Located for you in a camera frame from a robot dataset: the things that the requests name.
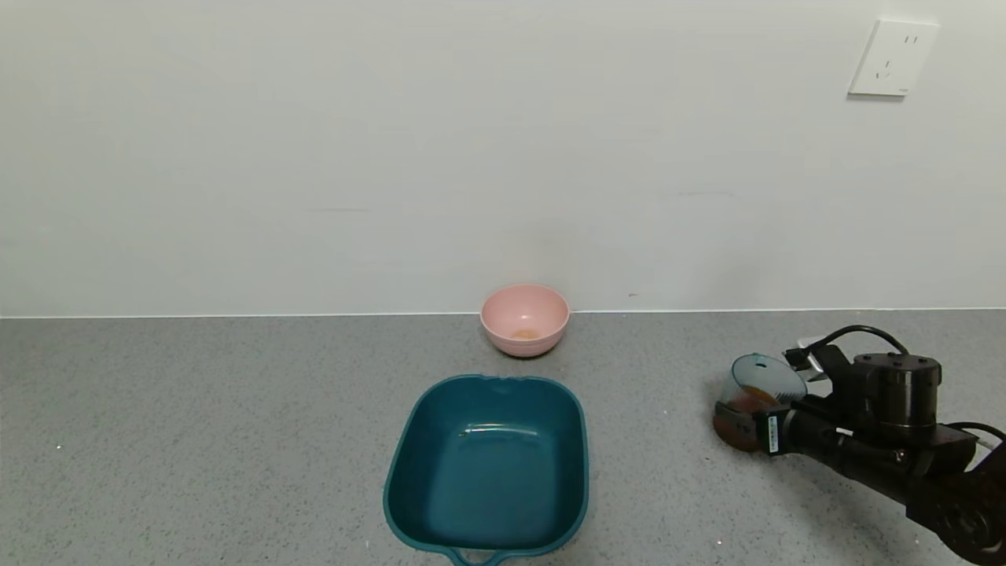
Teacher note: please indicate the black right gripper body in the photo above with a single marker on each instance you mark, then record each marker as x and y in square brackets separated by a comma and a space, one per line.
[770, 433]

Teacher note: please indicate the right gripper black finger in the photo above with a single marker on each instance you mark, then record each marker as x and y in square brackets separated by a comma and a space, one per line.
[745, 420]

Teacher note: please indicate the brown liquid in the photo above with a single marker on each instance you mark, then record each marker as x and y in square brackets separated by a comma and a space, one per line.
[756, 394]

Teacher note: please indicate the clear ribbed blue cup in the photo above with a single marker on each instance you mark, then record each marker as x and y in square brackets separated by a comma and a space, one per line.
[766, 373]

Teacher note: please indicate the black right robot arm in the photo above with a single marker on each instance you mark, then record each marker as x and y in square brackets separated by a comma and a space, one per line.
[896, 393]

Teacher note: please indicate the pink bowl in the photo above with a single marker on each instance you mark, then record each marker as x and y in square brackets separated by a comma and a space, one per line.
[524, 314]

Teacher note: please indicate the teal rectangular plastic tray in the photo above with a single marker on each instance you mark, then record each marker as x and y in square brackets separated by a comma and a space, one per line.
[487, 472]

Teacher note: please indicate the white wall socket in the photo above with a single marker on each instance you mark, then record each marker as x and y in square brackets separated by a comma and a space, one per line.
[894, 59]

